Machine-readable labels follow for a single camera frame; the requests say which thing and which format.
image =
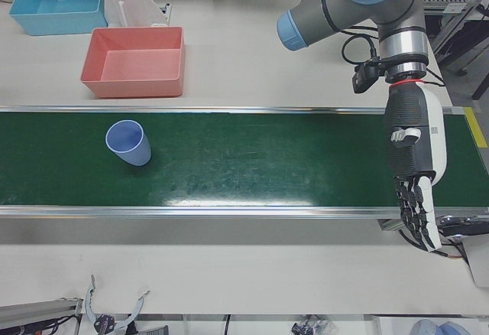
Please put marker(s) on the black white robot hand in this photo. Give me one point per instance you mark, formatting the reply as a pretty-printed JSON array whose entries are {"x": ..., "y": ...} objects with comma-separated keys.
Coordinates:
[{"x": 402, "y": 113}]

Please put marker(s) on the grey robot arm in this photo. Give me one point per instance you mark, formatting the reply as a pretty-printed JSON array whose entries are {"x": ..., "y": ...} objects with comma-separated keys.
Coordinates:
[{"x": 364, "y": 10}]

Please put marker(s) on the pink plastic box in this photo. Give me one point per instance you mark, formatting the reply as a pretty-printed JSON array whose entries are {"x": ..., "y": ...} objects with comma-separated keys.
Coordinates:
[{"x": 137, "y": 63}]

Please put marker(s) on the light blue plastic cup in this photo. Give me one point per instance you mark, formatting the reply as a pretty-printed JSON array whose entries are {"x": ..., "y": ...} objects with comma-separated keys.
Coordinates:
[{"x": 133, "y": 151}]

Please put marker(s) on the grey finned metal box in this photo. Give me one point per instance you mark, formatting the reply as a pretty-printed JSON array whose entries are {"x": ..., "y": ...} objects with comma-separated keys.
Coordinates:
[{"x": 157, "y": 330}]

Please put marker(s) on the blue plastic box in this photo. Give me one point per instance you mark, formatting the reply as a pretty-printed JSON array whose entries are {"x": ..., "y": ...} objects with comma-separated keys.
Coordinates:
[{"x": 57, "y": 6}]

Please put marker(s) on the green conveyor belt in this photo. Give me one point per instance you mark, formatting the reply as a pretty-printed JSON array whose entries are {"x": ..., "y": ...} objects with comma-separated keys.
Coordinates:
[{"x": 267, "y": 155}]

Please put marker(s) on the small bag of screws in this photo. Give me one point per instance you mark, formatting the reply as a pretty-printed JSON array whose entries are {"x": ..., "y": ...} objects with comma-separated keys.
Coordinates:
[{"x": 311, "y": 326}]

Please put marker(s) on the metal reacher grabber tool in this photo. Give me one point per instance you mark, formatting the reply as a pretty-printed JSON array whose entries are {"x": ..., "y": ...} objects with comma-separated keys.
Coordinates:
[{"x": 89, "y": 304}]

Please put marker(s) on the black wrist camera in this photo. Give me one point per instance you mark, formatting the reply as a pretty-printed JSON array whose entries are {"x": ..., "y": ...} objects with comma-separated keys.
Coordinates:
[{"x": 362, "y": 79}]

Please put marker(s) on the aluminium profile post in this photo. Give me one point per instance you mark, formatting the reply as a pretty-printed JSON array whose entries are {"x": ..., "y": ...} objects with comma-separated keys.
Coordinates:
[{"x": 38, "y": 306}]

